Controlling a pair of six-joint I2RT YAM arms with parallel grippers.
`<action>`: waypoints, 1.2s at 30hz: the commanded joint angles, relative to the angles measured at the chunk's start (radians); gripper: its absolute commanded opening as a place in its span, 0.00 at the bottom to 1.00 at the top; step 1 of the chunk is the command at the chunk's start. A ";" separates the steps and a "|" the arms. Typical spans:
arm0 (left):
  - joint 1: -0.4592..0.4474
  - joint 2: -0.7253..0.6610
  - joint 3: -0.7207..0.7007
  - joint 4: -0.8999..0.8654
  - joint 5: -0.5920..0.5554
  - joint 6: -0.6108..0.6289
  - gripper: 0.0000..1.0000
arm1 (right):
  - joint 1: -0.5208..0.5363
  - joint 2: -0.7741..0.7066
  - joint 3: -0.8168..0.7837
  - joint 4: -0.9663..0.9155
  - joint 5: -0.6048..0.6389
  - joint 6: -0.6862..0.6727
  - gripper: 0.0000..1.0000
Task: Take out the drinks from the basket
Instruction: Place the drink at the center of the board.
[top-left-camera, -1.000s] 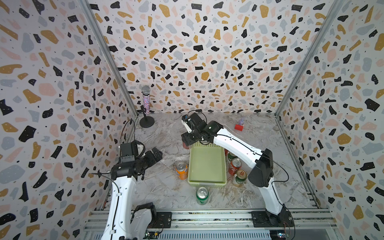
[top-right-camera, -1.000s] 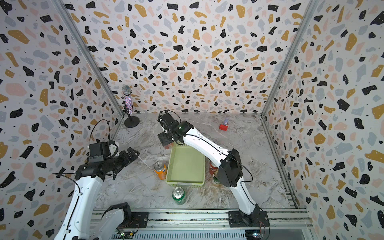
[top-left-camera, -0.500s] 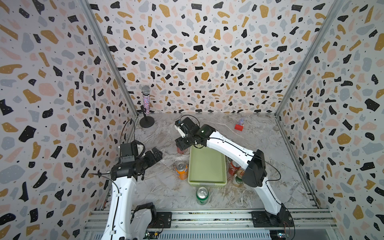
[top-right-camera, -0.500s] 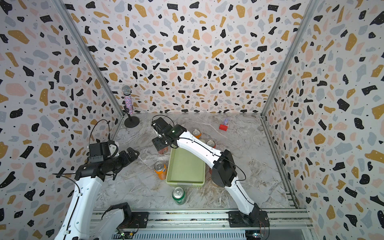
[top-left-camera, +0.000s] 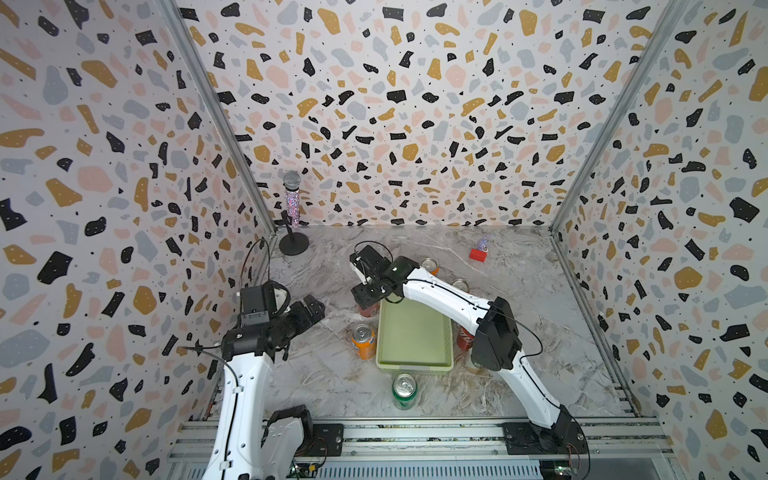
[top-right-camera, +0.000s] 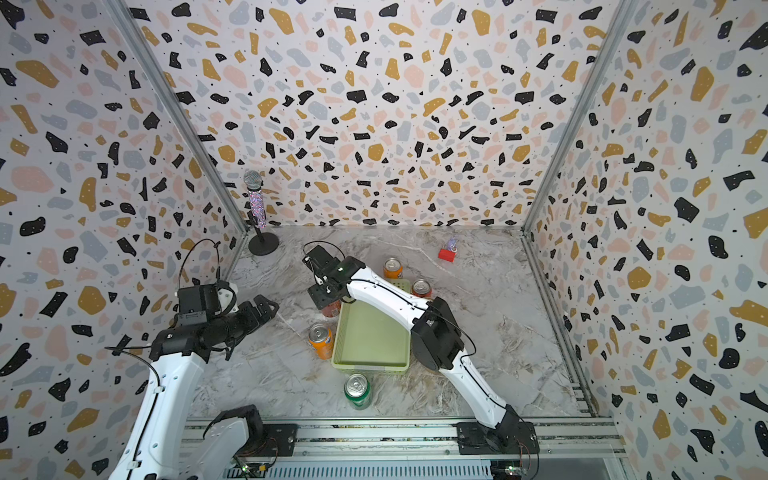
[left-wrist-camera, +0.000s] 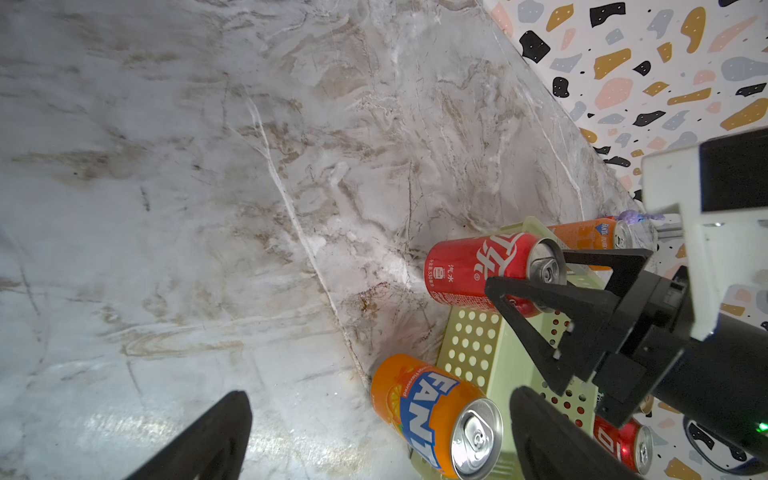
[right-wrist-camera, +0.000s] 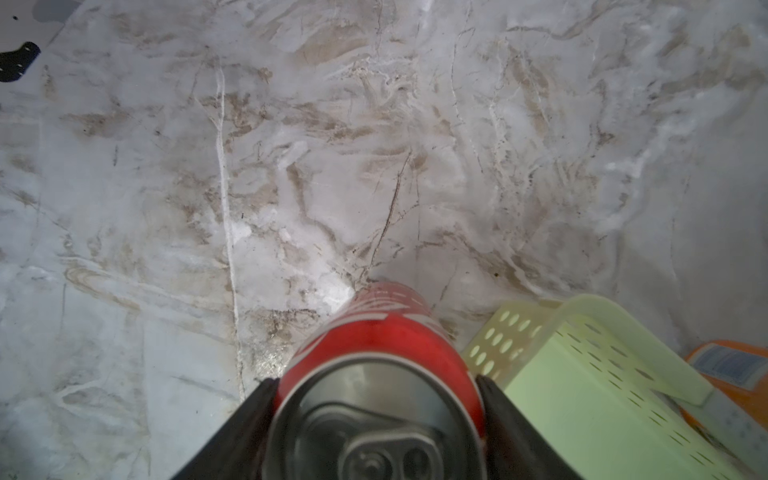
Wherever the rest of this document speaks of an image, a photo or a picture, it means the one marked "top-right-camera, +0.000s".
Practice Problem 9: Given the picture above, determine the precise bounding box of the red cola can column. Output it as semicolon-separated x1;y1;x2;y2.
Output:
321;300;341;318

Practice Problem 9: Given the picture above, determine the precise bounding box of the orange soda can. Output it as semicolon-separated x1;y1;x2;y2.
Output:
308;323;334;360
383;257;403;279

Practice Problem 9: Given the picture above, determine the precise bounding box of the pale green plastic basket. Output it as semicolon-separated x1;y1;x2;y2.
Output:
331;301;411;374

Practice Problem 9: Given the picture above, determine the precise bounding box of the red cola can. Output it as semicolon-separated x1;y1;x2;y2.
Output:
411;279;432;298

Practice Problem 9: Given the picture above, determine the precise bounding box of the green soda can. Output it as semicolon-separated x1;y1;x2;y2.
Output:
344;373;372;410

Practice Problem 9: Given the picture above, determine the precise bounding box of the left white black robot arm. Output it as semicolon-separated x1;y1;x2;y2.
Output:
111;280;279;479

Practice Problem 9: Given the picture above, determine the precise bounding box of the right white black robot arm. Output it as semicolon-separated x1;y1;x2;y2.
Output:
302;242;540;455

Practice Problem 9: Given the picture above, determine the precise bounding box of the microphone on black stand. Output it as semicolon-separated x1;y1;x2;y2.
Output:
243;170;280;256

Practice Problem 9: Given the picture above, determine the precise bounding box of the small red block toy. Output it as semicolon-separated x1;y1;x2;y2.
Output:
438;236;458;263

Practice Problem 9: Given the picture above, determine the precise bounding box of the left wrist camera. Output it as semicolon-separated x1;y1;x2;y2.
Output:
215;280;238;317

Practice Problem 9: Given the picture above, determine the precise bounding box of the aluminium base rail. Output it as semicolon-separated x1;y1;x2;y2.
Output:
116;416;631;480

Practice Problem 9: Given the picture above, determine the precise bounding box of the left aluminium corner post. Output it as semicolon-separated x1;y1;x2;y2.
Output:
101;0;250;236

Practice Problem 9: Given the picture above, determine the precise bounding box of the aluminium corner post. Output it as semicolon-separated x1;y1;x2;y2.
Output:
101;0;250;236
520;0;638;235

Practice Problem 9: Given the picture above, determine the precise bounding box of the right aluminium corner post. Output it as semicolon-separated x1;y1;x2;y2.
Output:
520;0;638;235

